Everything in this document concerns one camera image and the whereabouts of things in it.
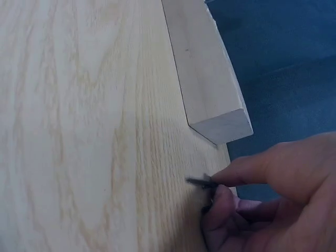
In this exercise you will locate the person's right hand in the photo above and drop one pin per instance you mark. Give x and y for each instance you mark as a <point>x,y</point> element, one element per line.
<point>294,204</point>

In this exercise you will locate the small black pointed object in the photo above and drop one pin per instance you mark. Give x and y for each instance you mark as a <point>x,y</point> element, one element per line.
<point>200,181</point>

